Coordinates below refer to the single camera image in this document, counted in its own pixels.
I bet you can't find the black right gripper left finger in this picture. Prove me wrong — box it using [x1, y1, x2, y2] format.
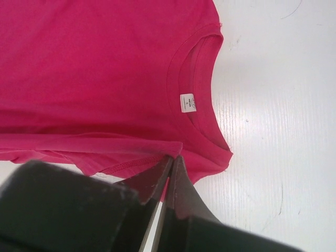
[115, 156, 174, 251]

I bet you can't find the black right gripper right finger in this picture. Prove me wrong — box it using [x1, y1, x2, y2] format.
[152, 156, 220, 251]

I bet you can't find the pink t shirt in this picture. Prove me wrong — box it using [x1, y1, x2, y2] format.
[1, 1, 232, 182]

